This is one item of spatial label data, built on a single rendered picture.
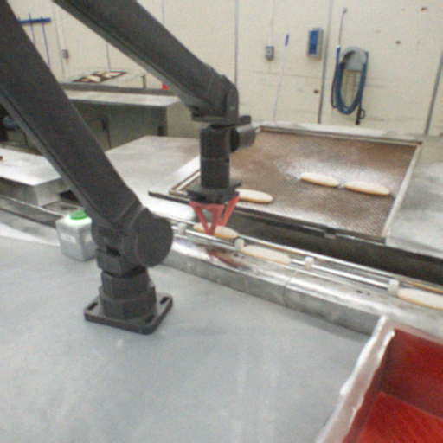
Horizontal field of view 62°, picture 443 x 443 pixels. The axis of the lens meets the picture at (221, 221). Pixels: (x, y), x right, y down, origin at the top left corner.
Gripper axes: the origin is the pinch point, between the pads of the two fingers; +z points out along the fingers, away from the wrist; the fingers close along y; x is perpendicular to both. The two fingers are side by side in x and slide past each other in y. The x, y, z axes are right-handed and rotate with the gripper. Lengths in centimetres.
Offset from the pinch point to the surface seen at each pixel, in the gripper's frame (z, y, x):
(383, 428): 5.8, -23.9, -37.0
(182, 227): 1.6, -0.7, 7.8
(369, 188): -4.9, 27.1, -23.4
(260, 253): 2.1, -1.0, -10.8
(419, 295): 2.0, -0.5, -37.5
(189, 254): 2.0, -8.8, 0.1
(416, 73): -19, 370, 4
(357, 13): -73, 370, 67
